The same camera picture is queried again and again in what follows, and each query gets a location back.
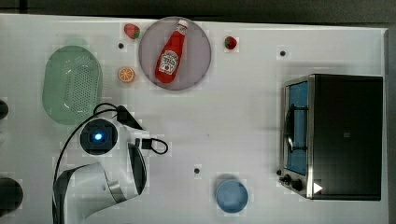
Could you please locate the green perforated colander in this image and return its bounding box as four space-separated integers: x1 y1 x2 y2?
42 46 103 125

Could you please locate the grey round plate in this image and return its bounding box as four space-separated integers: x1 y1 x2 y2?
138 17 211 91

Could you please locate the dark red plush strawberry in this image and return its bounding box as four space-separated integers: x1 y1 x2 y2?
224 36 237 49

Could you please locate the black cylinder post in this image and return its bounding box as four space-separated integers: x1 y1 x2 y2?
0 177 23 217

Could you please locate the orange slice toy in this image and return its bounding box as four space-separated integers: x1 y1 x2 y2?
118 67 135 83

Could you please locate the red plush ketchup bottle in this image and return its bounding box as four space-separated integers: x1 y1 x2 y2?
155 20 189 84

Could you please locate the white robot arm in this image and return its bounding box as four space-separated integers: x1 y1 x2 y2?
52 118 149 224

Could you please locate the black cable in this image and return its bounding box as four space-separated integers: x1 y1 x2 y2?
52 102 169 188

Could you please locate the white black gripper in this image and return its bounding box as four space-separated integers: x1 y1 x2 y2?
123 123 151 156

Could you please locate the blue bowl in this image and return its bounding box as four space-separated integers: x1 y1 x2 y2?
216 179 248 214

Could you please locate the light red plush strawberry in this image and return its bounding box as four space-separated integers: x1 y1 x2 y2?
123 23 140 39

